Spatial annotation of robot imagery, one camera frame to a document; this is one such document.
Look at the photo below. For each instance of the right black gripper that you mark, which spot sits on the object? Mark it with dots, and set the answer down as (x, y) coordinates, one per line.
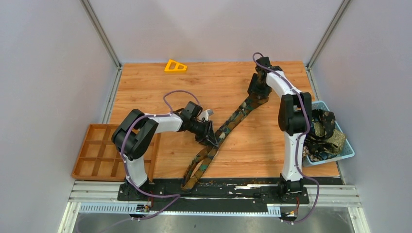
(264, 93)

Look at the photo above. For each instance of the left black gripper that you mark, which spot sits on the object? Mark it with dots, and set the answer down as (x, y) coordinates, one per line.
(208, 132)

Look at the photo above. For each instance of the blue green brown tie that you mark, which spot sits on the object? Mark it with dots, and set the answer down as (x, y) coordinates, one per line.
(200, 163)

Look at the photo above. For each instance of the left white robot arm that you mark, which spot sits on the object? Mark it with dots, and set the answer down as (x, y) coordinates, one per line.
(135, 133)

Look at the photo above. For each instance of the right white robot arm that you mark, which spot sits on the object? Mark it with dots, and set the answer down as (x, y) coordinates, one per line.
(293, 120)

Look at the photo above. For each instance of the dark floral tie in basket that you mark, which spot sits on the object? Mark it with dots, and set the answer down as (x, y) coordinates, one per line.
(322, 116)

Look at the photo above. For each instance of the yellow triangular plastic block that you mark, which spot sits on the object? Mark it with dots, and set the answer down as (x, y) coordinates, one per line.
(173, 66)

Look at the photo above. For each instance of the olive patterned rolled tie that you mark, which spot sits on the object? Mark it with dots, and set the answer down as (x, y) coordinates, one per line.
(328, 139)

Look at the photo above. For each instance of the blue perforated plastic basket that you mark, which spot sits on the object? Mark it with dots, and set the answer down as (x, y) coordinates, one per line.
(347, 152)

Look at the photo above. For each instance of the wooden compartment tray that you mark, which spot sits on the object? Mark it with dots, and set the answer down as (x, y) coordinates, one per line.
(98, 159)

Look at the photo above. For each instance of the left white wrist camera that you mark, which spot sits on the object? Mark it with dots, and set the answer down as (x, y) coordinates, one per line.
(206, 114)

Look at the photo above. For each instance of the aluminium frame rails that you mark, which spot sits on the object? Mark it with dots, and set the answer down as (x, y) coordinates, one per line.
(101, 197)

